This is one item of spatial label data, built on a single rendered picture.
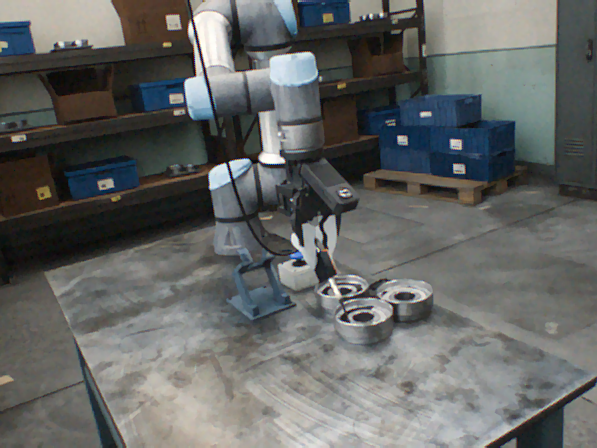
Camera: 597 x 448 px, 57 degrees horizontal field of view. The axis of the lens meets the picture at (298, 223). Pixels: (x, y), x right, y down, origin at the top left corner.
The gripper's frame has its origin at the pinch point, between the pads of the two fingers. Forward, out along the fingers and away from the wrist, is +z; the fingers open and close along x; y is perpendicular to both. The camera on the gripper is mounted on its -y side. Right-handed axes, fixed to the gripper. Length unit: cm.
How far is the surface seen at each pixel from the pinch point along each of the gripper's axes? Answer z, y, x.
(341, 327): 9.9, -6.6, 1.7
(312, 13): -67, 348, -234
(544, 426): 20.3, -35.5, -12.6
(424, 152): 60, 279, -290
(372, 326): 9.4, -10.9, -1.7
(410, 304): 9.4, -9.3, -11.6
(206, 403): 13.0, -6.8, 27.3
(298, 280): 10.6, 17.8, -4.6
